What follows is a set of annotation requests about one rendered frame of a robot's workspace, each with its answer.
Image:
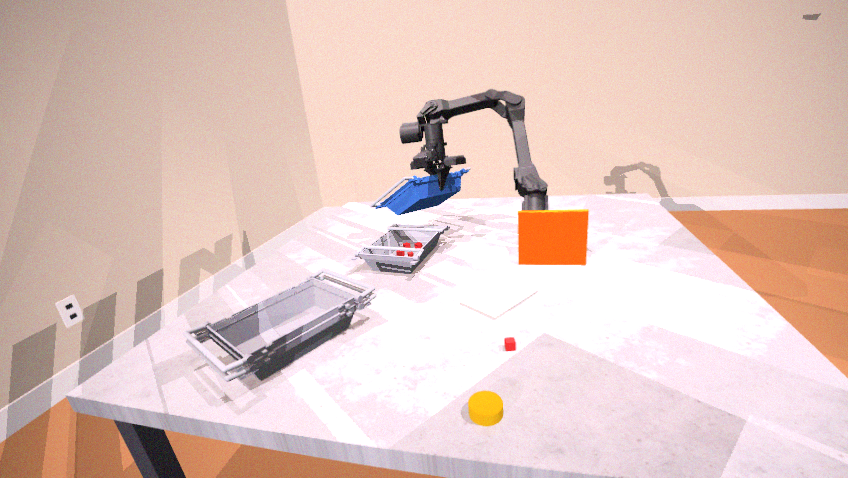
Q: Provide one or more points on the yellow short cylinder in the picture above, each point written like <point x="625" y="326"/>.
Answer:
<point x="485" y="408"/>

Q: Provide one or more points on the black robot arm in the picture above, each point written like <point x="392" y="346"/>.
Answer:
<point x="439" y="111"/>

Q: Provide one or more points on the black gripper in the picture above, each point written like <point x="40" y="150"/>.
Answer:
<point x="446" y="161"/>

